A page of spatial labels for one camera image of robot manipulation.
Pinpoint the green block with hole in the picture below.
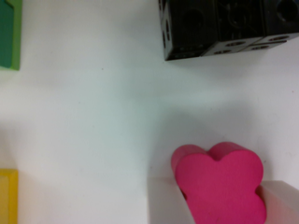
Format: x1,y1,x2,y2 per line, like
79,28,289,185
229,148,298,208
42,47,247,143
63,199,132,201
0,0,22,70

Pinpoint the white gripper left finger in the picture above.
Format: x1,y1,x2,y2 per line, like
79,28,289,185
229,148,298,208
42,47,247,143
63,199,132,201
148,177,195,224

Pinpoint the black interlocking cube block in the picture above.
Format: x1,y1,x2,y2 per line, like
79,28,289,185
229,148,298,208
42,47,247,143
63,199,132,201
158,0,299,61

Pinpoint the pink flower block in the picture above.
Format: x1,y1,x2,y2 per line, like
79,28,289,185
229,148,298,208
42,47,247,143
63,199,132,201
171,142,266,224

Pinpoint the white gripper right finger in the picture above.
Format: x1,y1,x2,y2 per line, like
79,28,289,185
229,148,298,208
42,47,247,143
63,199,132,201
257,181,299,224

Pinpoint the yellow block with hole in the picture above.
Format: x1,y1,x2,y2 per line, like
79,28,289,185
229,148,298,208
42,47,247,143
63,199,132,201
0,169,19,224

